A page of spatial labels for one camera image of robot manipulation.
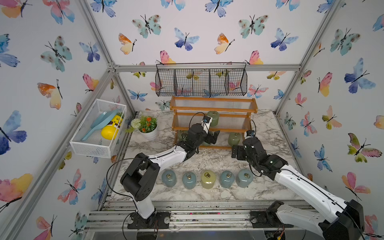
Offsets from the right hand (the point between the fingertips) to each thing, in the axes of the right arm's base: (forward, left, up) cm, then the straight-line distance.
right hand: (241, 146), depth 79 cm
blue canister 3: (-15, +37, -11) cm, 41 cm away
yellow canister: (-14, +17, -11) cm, 24 cm away
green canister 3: (+11, +18, -17) cm, 27 cm away
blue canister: (-15, +27, -11) cm, 33 cm away
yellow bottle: (-3, +63, +12) cm, 65 cm away
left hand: (+11, +15, +2) cm, 18 cm away
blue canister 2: (-13, +7, -12) cm, 19 cm away
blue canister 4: (-12, -2, -10) cm, 16 cm away
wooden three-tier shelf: (+38, -1, -18) cm, 43 cm away
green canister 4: (+13, +1, -10) cm, 16 cm away
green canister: (+18, +13, +3) cm, 23 cm away
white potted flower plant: (+15, +56, -5) cm, 58 cm away
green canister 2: (-3, +30, +12) cm, 32 cm away
